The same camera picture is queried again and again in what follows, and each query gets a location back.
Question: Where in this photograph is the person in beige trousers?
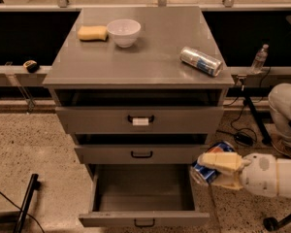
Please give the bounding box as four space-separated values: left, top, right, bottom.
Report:
268 83 291 158

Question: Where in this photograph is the grey middle drawer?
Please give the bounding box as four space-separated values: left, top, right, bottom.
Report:
75 145 208 164

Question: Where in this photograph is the black floor cable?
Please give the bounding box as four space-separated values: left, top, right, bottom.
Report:
0 183 45 233

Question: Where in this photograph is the white bowl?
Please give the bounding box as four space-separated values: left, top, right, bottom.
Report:
107 19 141 48

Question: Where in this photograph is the silver blue energy drink can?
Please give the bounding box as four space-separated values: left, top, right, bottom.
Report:
179 47 223 77

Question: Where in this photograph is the black stand leg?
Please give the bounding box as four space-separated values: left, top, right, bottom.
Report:
13 174 41 233

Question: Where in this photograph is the black power adapter with cable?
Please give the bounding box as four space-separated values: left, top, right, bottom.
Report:
219 105 257 147

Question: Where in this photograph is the black yellow tape measure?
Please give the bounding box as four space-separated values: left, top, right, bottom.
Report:
23 60 40 73

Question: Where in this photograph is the yellow sponge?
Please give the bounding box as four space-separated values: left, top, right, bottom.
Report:
78 26 108 41

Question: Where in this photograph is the grey drawer cabinet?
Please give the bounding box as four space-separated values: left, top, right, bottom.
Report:
43 5 236 228

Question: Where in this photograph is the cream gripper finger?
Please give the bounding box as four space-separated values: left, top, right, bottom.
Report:
198 152 251 173
211 173 243 190

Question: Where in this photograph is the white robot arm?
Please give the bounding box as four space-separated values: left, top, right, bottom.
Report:
197 152 291 199

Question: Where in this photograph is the black office chair base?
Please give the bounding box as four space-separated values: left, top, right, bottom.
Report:
263 214 291 232

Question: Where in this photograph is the clear plastic water bottle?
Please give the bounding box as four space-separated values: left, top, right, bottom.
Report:
250 44 269 74

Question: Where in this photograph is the grey top drawer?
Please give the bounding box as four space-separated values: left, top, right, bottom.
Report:
56 107 223 134

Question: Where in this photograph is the blue pepsi can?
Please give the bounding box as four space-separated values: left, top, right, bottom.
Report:
190 141 235 185

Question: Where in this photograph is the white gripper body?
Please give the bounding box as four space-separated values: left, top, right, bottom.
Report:
241 153 277 197

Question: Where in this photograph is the grey open bottom drawer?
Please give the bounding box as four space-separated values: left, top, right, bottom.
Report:
79 164 210 228

